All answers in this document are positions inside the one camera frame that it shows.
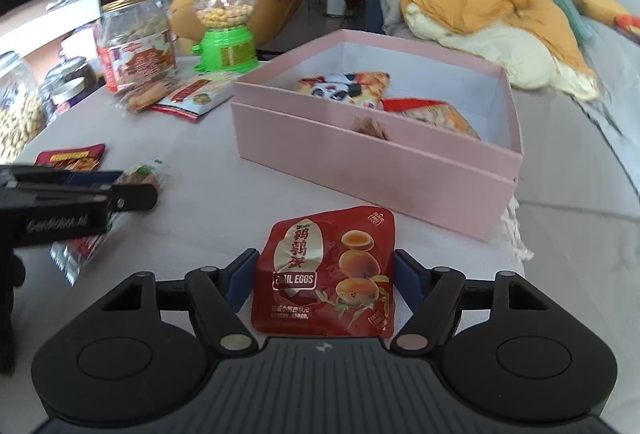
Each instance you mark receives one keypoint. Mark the grey sofa cover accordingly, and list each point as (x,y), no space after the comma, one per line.
(575,163)

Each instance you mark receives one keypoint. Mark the green gumball dispenser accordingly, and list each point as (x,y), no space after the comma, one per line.
(225,48)

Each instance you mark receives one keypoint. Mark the clear jar of nuts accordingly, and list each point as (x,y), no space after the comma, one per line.
(17,113)

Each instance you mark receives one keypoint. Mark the jar with purple label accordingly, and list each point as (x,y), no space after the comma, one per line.
(70,81)

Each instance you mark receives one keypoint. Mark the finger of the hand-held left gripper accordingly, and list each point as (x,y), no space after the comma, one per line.
(135,199)
(95,178)

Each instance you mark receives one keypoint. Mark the red egg snack packet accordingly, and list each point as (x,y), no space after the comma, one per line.
(320,264)

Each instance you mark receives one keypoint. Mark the red silver-edged snack packet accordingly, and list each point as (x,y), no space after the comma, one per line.
(75,259)

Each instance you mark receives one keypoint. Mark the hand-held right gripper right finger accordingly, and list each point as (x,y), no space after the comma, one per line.
(407,281)

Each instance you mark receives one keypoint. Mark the small brown snack packet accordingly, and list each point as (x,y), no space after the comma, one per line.
(142,176)

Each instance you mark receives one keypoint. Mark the dark red snack packet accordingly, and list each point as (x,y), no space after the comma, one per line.
(70,156)

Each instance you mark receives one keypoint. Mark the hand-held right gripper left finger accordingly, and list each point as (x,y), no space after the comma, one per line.
(241,281)

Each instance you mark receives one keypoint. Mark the yellow red-edged snack packet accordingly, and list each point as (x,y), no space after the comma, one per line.
(435,116)

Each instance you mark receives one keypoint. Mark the yellow duvet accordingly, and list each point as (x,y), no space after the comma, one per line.
(500,13)

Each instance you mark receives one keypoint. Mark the pink cardboard box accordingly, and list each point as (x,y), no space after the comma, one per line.
(375,179)

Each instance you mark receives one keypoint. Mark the white bin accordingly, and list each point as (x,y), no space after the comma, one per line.
(336,2)

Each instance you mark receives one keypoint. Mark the grey pillow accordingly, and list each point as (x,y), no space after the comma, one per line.
(392,8)

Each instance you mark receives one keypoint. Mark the white red-edged snack packet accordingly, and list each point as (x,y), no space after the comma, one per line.
(195,96)

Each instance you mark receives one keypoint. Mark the peanut jar with orange label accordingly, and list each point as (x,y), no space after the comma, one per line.
(137,63)

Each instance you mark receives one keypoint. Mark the yellow pillow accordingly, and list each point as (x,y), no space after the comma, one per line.
(595,1)

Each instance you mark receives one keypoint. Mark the clear cracker packet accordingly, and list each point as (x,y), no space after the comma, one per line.
(145,97)

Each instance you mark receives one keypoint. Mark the panda print snack packet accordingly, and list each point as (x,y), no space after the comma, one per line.
(340,88)

